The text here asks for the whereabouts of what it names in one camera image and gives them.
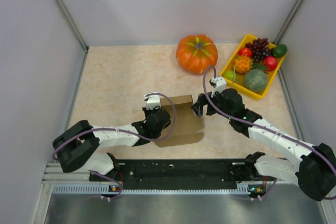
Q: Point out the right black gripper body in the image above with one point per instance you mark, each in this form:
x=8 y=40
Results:
x=217 y=99

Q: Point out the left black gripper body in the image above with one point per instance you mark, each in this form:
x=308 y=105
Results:
x=148 y=113

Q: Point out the brown cardboard box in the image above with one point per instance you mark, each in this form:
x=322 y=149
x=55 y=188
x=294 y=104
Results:
x=188 y=127

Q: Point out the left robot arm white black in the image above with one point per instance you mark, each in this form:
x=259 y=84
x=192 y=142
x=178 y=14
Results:
x=79 y=146

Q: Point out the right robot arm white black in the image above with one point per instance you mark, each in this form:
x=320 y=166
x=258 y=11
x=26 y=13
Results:
x=310 y=167

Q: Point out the green lime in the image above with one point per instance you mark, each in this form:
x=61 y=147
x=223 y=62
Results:
x=230 y=75

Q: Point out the yellow plastic tray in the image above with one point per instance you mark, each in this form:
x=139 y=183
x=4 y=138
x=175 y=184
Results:
x=253 y=66

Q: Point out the green melon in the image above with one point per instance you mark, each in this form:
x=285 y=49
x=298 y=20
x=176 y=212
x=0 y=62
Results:
x=255 y=80

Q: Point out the orange pineapple toy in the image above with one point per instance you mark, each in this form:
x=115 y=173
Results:
x=242 y=64

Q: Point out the red apple left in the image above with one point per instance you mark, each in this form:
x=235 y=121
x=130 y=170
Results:
x=245 y=52

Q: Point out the red apple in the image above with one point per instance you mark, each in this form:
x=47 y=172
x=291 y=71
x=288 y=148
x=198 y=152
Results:
x=245 y=52
x=270 y=63

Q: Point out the orange pumpkin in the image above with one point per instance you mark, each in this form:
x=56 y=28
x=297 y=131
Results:
x=195 y=53

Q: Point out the red apple right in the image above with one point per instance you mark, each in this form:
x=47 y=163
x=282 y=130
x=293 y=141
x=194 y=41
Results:
x=270 y=63

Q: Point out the dark purple grape bunch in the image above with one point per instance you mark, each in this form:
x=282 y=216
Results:
x=260 y=49

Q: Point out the green avocado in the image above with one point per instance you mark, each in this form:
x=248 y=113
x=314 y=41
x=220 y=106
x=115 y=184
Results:
x=279 y=51

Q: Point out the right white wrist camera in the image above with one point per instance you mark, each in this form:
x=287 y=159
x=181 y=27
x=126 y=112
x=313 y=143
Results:
x=219 y=85

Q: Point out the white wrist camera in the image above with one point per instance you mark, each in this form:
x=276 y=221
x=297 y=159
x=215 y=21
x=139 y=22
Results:
x=152 y=101
x=219 y=85

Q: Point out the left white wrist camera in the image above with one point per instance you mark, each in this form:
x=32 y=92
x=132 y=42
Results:
x=152 y=101

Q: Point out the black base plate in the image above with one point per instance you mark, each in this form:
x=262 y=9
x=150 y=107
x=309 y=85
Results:
x=189 y=174

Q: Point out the white cable duct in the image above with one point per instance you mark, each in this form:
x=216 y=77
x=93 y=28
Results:
x=91 y=189

